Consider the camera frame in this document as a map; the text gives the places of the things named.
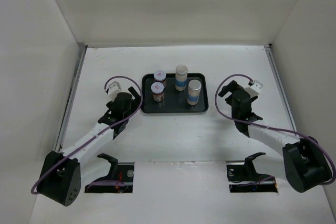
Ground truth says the red-label dark jar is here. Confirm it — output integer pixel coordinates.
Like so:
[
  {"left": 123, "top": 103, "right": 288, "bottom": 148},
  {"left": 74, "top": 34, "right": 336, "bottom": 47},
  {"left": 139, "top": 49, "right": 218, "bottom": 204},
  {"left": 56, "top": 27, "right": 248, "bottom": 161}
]
[
  {"left": 151, "top": 82, "right": 164, "bottom": 102},
  {"left": 153, "top": 70, "right": 166, "bottom": 88}
]

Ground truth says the silver-lid shaker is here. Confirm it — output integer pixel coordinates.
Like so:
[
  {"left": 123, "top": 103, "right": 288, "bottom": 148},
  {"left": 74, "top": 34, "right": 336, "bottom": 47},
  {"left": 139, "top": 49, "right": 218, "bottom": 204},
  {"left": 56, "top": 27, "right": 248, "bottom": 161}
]
[
  {"left": 175, "top": 65, "right": 188, "bottom": 91},
  {"left": 187, "top": 80, "right": 202, "bottom": 105}
]

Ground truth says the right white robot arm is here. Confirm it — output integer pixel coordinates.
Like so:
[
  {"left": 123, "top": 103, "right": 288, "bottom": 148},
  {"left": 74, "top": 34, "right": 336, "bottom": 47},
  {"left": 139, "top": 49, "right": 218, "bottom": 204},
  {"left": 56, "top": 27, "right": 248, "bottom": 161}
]
[{"left": 215, "top": 80, "right": 335, "bottom": 193}]

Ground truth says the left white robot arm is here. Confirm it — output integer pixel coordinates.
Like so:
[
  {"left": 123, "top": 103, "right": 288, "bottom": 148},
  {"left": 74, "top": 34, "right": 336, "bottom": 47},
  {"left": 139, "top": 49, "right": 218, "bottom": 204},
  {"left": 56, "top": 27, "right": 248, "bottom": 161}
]
[{"left": 31, "top": 83, "right": 142, "bottom": 207}]

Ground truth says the black rectangular tray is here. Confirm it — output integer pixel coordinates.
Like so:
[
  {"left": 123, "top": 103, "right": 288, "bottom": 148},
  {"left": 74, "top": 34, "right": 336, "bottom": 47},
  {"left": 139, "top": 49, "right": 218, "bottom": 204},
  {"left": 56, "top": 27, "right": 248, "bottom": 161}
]
[{"left": 141, "top": 73, "right": 209, "bottom": 114}]

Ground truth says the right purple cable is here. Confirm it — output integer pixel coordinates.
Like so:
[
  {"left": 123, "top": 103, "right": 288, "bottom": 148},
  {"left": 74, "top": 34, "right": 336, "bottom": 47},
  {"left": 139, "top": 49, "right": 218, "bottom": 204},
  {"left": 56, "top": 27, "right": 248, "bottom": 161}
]
[{"left": 214, "top": 74, "right": 336, "bottom": 185}]

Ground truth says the purple cable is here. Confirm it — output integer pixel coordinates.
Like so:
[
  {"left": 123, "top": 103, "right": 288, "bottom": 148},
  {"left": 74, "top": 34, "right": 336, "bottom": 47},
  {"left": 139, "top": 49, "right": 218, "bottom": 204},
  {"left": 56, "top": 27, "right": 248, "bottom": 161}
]
[
  {"left": 214, "top": 74, "right": 336, "bottom": 185},
  {"left": 30, "top": 76, "right": 143, "bottom": 196}
]

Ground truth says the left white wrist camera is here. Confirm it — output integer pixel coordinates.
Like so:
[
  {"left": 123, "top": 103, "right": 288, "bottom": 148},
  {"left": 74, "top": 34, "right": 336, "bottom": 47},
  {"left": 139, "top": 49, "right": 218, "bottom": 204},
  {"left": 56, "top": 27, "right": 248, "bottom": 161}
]
[{"left": 106, "top": 81, "right": 122, "bottom": 100}]

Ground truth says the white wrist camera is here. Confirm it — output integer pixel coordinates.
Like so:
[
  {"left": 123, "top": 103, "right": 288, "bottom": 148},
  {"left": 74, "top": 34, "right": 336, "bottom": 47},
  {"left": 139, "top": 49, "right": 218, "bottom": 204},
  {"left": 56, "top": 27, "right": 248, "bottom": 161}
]
[
  {"left": 244, "top": 80, "right": 263, "bottom": 98},
  {"left": 106, "top": 81, "right": 122, "bottom": 100}
]

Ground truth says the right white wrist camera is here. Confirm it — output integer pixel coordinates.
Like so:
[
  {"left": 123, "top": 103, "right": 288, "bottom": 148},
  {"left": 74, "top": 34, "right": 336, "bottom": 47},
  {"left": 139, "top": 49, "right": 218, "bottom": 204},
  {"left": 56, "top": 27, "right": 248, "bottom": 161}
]
[{"left": 244, "top": 80, "right": 263, "bottom": 98}]

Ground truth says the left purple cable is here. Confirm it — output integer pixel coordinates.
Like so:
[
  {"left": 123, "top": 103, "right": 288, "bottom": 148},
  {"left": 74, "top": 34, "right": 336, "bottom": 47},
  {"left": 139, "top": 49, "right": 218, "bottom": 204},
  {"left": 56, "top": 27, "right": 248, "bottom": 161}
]
[{"left": 30, "top": 76, "right": 143, "bottom": 196}]

